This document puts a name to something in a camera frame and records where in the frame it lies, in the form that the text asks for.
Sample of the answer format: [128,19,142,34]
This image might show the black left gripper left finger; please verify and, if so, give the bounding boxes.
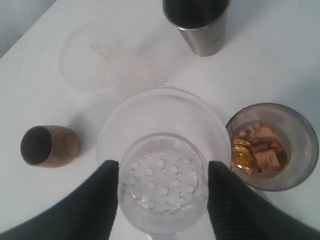
[0,160,119,240]

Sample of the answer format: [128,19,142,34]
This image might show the brown wooden cup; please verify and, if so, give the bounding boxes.
[20,125,81,168]

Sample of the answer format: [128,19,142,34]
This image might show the wooden cubes and gold coins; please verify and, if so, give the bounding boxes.
[231,121,289,176]

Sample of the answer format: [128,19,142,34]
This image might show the clear strainer lid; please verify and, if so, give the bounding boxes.
[97,86,231,240]

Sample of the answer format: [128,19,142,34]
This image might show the translucent frosted plastic cup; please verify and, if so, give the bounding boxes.
[59,22,176,96]

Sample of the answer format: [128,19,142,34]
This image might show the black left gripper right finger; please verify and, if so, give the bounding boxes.
[207,161,320,240]

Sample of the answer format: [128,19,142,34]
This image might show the stainless steel cup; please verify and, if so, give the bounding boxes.
[162,0,231,57]

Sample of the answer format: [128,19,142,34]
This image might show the clear graduated shaker cup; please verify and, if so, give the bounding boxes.
[226,103,320,192]

